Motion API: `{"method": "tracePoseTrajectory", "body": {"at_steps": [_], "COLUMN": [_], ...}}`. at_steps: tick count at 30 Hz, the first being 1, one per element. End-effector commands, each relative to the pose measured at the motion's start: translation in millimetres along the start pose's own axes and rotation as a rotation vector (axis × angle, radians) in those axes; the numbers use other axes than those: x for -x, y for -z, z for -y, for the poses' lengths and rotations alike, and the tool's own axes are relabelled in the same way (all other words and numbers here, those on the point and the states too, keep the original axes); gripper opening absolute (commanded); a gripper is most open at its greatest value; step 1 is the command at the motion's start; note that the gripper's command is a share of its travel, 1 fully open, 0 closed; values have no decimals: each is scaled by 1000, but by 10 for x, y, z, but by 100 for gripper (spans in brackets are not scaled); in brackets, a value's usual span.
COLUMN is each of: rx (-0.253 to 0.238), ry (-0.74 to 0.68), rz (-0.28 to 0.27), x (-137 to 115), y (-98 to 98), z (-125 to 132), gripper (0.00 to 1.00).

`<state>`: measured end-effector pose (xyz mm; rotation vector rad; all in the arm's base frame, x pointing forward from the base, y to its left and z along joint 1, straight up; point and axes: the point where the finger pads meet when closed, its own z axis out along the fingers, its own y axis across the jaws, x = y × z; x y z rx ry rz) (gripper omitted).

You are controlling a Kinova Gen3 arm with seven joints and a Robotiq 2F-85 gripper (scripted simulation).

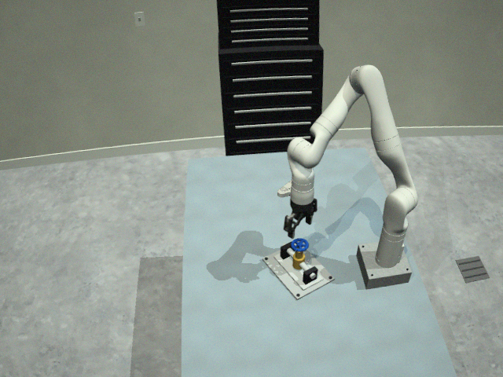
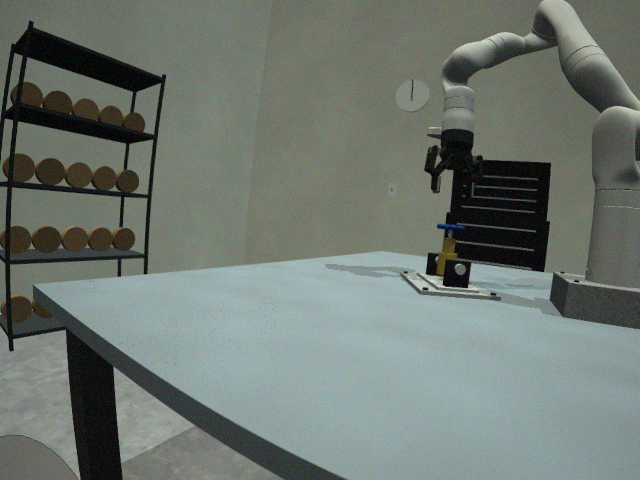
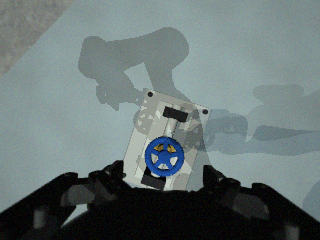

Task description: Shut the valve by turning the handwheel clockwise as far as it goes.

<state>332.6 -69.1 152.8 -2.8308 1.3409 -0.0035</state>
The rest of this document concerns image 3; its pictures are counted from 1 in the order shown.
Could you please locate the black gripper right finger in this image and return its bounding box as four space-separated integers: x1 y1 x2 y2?
187 165 320 240

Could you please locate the white flat mounting plate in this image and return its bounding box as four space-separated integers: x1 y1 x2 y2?
122 89 211 191

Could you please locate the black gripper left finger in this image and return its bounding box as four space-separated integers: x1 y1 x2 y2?
0 160 145 240

